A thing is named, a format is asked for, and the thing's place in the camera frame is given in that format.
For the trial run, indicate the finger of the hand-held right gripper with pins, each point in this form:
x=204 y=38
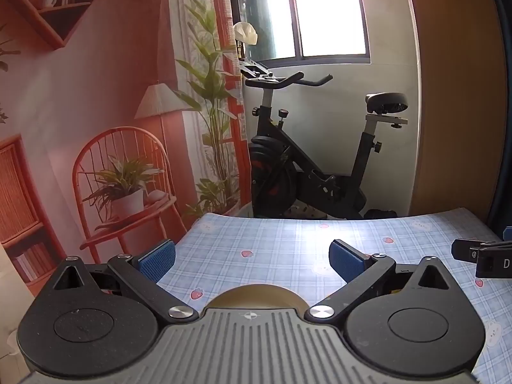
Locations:
x=508 y=233
x=464 y=250

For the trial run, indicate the printed room scene backdrop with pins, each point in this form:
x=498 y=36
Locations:
x=100 y=68

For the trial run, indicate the black exercise bike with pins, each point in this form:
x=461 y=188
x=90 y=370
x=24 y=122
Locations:
x=280 y=176

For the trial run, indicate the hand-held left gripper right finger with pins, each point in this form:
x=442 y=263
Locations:
x=346 y=262

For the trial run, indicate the blue plaid tablecloth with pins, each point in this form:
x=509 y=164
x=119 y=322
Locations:
x=280 y=240

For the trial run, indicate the wooden door panel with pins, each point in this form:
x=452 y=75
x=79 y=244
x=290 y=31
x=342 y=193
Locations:
x=452 y=108

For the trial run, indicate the window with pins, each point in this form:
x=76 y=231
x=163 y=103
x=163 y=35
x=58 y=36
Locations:
x=328 y=8

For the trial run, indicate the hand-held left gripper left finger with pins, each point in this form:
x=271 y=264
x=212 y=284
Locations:
x=158 y=260

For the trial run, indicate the white crumpled bag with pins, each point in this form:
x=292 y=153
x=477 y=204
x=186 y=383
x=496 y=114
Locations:
x=246 y=32

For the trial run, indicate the round wooden bowl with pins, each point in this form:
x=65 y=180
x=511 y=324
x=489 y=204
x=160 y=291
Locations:
x=256 y=296

